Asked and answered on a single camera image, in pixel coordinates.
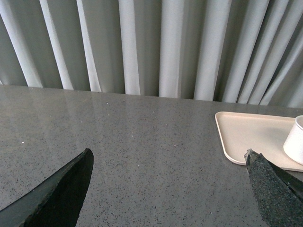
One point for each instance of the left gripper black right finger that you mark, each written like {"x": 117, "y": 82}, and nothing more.
{"x": 279, "y": 195}

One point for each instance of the pink rectangular tray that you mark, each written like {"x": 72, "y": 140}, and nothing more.
{"x": 264, "y": 134}

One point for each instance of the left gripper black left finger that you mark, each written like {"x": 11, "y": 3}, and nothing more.
{"x": 57, "y": 201}

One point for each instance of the white mug with black handle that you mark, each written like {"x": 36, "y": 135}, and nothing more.
{"x": 293, "y": 145}

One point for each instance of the white pleated curtain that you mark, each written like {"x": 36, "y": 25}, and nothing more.
{"x": 234, "y": 51}

